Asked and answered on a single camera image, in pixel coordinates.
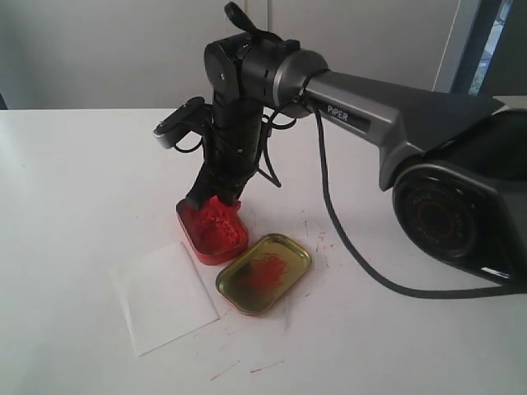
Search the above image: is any black cable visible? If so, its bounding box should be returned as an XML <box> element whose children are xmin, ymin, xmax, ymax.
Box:
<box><xmin>172</xmin><ymin>2</ymin><xmax>527</xmax><ymax>297</ymax></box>

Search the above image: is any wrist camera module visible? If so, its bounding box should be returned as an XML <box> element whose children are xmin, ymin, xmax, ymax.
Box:
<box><xmin>153</xmin><ymin>96</ymin><xmax>205</xmax><ymax>149</ymax></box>

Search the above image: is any red ink pad tin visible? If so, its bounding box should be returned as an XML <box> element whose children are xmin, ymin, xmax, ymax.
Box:
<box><xmin>175</xmin><ymin>197</ymin><xmax>249</xmax><ymax>266</ymax></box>

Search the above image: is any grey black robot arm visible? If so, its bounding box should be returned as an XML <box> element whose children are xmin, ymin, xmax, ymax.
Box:
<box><xmin>186</xmin><ymin>32</ymin><xmax>526</xmax><ymax>300</ymax></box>

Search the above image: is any gold tin lid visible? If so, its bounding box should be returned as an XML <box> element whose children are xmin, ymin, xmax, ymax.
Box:
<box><xmin>216</xmin><ymin>233</ymin><xmax>313</xmax><ymax>316</ymax></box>

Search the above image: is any white paper sheet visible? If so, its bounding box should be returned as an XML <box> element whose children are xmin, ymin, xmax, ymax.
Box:
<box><xmin>110</xmin><ymin>243</ymin><xmax>219</xmax><ymax>356</ymax></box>

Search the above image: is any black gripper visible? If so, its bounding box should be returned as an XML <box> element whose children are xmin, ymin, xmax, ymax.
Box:
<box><xmin>187</xmin><ymin>96</ymin><xmax>264</xmax><ymax>209</ymax></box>

